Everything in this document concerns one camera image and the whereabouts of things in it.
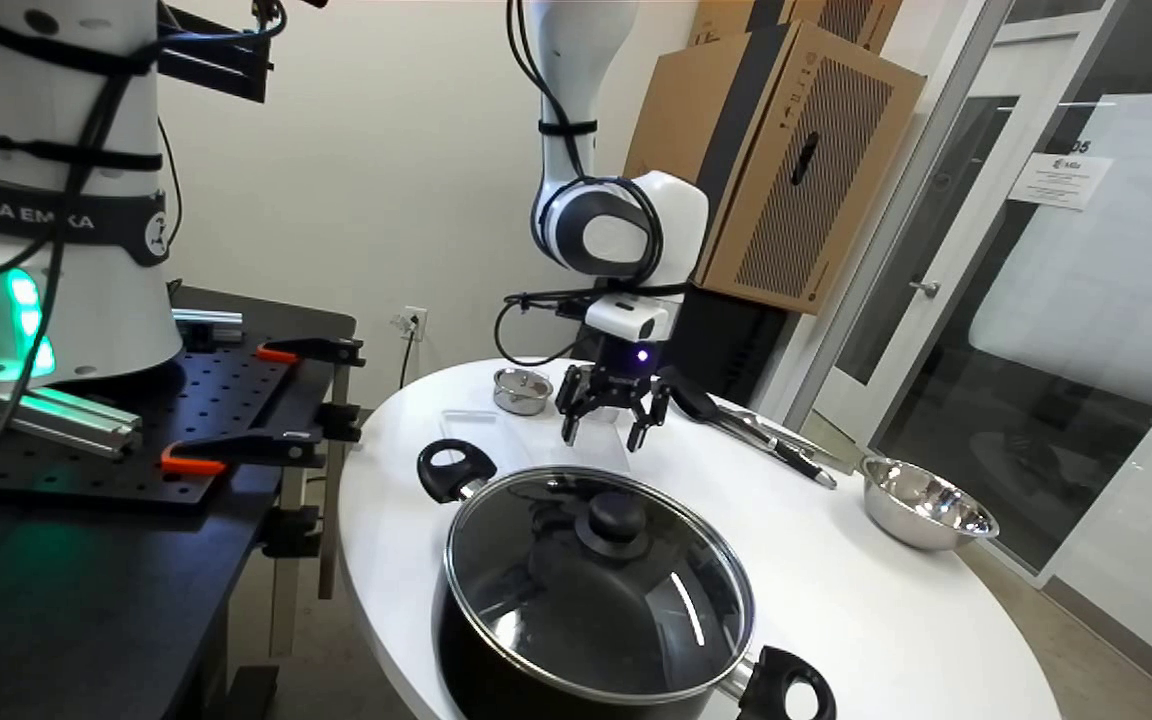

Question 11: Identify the black cooking pot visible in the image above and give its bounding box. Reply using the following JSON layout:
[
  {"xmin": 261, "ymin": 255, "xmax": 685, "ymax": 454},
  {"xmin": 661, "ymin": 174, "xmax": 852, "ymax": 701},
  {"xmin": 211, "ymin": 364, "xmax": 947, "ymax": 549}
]
[{"xmin": 416, "ymin": 438, "xmax": 838, "ymax": 720}]

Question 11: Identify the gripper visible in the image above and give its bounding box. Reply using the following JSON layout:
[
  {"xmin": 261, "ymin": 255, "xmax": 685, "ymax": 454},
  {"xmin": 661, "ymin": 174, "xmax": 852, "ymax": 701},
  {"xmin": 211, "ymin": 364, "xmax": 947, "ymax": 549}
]
[{"xmin": 555, "ymin": 340, "xmax": 674, "ymax": 454}]

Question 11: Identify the large steel bowl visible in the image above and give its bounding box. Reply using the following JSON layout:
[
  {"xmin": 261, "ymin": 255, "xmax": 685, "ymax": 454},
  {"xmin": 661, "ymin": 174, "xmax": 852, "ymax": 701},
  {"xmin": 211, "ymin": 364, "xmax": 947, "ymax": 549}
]
[{"xmin": 857, "ymin": 455, "xmax": 1001, "ymax": 552}]

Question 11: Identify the glass pot lid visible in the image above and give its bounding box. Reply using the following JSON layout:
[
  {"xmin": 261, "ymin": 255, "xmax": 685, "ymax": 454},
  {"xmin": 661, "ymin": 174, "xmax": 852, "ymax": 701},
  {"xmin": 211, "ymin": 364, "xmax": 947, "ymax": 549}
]
[{"xmin": 443, "ymin": 464, "xmax": 758, "ymax": 707}]

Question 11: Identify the glass door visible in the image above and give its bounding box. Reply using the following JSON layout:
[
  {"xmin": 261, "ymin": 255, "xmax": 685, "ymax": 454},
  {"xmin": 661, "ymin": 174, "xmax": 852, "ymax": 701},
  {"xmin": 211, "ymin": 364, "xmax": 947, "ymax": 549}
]
[{"xmin": 804, "ymin": 0, "xmax": 1152, "ymax": 589}]

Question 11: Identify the aluminium rail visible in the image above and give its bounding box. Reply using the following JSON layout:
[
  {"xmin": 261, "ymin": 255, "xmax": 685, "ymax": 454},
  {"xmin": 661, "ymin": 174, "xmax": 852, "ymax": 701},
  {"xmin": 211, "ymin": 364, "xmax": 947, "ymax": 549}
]
[
  {"xmin": 0, "ymin": 368, "xmax": 144, "ymax": 462},
  {"xmin": 170, "ymin": 307, "xmax": 245, "ymax": 339}
]

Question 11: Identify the small steel bowl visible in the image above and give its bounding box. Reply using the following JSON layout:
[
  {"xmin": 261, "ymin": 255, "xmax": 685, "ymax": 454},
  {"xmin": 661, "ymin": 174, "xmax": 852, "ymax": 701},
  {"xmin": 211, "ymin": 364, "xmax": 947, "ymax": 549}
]
[{"xmin": 492, "ymin": 367, "xmax": 555, "ymax": 417}]

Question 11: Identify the stack of cardboard boxes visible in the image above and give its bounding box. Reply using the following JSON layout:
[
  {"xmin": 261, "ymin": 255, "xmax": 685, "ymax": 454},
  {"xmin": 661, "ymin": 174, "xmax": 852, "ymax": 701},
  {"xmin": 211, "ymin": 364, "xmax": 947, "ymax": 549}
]
[{"xmin": 624, "ymin": 0, "xmax": 928, "ymax": 317}]

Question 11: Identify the orange and black clamp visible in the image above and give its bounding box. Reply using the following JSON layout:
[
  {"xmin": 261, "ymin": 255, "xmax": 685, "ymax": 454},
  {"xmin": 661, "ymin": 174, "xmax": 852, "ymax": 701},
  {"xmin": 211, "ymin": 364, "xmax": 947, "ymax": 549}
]
[
  {"xmin": 160, "ymin": 429, "xmax": 329, "ymax": 477},
  {"xmin": 255, "ymin": 337, "xmax": 367, "ymax": 368}
]

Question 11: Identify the steel utensil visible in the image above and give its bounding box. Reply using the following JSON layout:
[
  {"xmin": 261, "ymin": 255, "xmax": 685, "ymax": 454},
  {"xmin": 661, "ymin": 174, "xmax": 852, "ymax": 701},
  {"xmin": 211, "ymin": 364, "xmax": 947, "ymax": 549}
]
[{"xmin": 720, "ymin": 402, "xmax": 859, "ymax": 474}]

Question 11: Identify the paper notice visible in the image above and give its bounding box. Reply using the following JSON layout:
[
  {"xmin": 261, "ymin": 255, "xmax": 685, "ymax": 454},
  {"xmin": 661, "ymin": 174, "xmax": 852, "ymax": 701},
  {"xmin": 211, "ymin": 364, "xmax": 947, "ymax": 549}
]
[{"xmin": 1007, "ymin": 151, "xmax": 1115, "ymax": 212}]

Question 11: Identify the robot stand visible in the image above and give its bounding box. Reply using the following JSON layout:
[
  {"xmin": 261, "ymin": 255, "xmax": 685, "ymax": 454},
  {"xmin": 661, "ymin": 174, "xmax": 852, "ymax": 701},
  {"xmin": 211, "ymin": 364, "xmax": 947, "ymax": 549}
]
[{"xmin": 0, "ymin": 284, "xmax": 368, "ymax": 720}]

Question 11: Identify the black cable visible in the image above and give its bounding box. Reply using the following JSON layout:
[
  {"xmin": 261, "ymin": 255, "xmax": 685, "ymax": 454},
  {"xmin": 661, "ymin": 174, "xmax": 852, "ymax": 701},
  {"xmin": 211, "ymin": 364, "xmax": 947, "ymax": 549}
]
[{"xmin": 397, "ymin": 314, "xmax": 423, "ymax": 392}]

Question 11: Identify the black ladle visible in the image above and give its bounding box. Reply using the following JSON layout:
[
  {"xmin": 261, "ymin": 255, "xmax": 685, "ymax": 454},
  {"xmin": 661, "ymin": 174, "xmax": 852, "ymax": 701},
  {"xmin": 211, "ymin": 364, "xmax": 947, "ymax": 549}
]
[{"xmin": 669, "ymin": 368, "xmax": 838, "ymax": 491}]

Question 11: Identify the black cabinet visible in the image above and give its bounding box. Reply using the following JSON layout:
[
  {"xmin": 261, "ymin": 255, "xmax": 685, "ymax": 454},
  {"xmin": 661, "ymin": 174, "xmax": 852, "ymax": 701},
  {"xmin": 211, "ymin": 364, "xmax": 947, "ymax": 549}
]
[{"xmin": 668, "ymin": 284, "xmax": 789, "ymax": 413}]

